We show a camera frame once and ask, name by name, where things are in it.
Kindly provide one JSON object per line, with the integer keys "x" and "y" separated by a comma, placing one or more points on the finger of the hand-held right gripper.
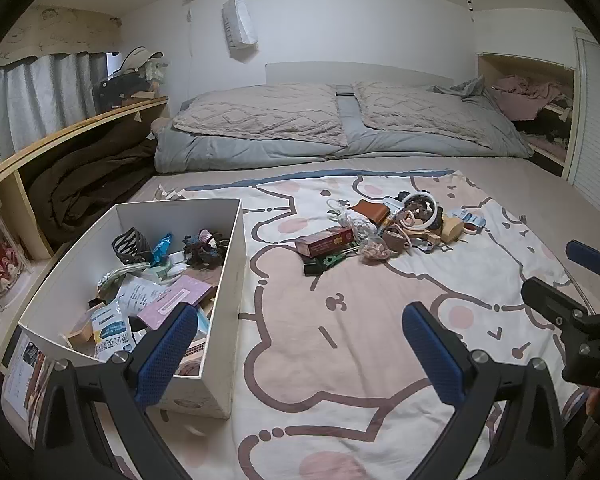
{"x": 587, "y": 256}
{"x": 547, "y": 296}

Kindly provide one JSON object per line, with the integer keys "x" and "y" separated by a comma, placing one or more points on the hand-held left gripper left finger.
{"x": 167, "y": 355}

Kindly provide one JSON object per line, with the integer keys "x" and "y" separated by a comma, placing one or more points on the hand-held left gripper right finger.
{"x": 430, "y": 355}

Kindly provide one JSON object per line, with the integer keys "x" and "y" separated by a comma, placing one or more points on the white cardboard box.
{"x": 225, "y": 310}

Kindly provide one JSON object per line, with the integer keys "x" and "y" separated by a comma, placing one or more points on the small black plastic case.
{"x": 312, "y": 269}

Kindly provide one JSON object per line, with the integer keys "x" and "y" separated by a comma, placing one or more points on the pink flat box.
{"x": 175, "y": 300}

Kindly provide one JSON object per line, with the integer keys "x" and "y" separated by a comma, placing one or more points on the white blue printed packet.
{"x": 110, "y": 332}

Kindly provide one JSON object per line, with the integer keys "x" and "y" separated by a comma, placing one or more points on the white paper packet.
{"x": 140, "y": 295}

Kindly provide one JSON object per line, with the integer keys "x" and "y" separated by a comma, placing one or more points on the silver foil pouch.
{"x": 117, "y": 277}

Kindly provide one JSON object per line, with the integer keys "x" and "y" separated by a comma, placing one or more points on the beige bed sheet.
{"x": 530, "y": 182}

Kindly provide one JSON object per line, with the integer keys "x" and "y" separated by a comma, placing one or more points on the printed cartoon blanket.
{"x": 330, "y": 360}

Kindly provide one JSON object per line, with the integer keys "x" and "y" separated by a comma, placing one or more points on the blue foil wrapper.
{"x": 162, "y": 247}

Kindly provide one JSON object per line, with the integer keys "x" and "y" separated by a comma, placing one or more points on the dark scrunchie bundle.
{"x": 205, "y": 250}

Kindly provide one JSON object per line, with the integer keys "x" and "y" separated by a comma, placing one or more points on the black hair claw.
{"x": 130, "y": 247}

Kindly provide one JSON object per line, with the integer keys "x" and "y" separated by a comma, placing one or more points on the light wooden block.
{"x": 452, "y": 230}

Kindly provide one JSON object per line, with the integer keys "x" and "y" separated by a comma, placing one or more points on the clear bag of pink beads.
{"x": 375, "y": 251}

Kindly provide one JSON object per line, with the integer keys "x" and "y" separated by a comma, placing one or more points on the brown tape roll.
{"x": 392, "y": 242}

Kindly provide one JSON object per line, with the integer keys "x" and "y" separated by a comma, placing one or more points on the light wooden board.
{"x": 425, "y": 236}

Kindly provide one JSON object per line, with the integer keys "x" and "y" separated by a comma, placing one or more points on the white louvred door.
{"x": 597, "y": 135}

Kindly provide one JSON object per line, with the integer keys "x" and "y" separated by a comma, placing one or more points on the wooden closet alcove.
{"x": 572, "y": 125}

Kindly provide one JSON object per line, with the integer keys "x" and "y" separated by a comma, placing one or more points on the dark green clip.
{"x": 332, "y": 260}

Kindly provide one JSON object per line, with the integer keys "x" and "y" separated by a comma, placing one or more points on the pink plastic loop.
{"x": 409, "y": 220}

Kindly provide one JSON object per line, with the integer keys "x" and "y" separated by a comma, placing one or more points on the printed magazine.
{"x": 25, "y": 385}

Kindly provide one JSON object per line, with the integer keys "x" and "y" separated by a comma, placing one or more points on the brown leather wallet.
{"x": 372, "y": 211}

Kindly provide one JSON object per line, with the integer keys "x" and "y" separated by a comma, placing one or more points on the dark red rectangular box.
{"x": 325, "y": 241}

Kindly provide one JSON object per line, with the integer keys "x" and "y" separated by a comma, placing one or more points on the light blue card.
{"x": 392, "y": 204}

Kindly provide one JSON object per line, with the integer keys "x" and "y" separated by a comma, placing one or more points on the pink crumpled clothes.
{"x": 525, "y": 92}

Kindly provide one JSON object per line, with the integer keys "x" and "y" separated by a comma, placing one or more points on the brown folded blanket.
{"x": 95, "y": 185}

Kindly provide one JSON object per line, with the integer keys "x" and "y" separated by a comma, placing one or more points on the framed red doll picture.
{"x": 0, "y": 260}

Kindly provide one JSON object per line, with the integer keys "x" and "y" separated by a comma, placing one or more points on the crumpled grey cloth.
{"x": 462, "y": 87}

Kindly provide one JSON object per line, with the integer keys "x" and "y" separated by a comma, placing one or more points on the beige quilted pillow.
{"x": 430, "y": 110}
{"x": 260, "y": 110}

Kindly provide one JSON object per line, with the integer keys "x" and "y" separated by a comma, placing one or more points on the grey duvet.
{"x": 260, "y": 152}

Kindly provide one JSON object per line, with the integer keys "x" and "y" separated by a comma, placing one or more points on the wooden shelf unit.
{"x": 80, "y": 125}

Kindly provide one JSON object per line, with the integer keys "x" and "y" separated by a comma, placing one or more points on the black bag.
{"x": 120, "y": 90}

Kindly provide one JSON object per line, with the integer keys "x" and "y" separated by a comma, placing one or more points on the dark phone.
{"x": 345, "y": 92}

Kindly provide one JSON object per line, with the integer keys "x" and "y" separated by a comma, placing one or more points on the pale plush flowers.
{"x": 156, "y": 71}

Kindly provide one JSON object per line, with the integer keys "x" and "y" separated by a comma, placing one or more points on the grey curtain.
{"x": 45, "y": 95}

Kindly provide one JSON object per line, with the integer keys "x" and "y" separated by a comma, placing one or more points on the white headboard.
{"x": 360, "y": 72}

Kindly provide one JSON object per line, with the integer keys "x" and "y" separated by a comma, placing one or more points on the white cap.
{"x": 137, "y": 56}

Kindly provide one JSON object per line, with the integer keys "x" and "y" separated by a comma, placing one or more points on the cardboard valance with drawings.
{"x": 55, "y": 32}

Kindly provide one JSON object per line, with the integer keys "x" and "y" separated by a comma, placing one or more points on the white hanging paper bag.
{"x": 240, "y": 20}

